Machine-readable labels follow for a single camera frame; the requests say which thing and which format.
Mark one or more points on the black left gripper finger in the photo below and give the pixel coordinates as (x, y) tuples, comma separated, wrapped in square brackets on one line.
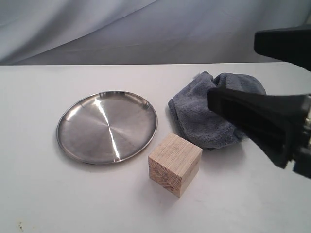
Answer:
[(291, 45)]

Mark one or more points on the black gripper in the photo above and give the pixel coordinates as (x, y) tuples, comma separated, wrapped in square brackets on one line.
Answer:
[(279, 125)]

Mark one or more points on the grey fleece cloth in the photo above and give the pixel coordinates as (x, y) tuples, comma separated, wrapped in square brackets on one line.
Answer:
[(196, 123)]

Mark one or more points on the light wooden cube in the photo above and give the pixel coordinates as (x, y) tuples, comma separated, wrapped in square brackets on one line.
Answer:
[(174, 163)]

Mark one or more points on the round stainless steel plate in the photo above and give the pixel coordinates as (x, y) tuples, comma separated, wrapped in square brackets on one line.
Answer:
[(106, 128)]

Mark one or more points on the white backdrop curtain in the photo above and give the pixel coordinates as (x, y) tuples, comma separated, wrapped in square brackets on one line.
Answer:
[(117, 32)]

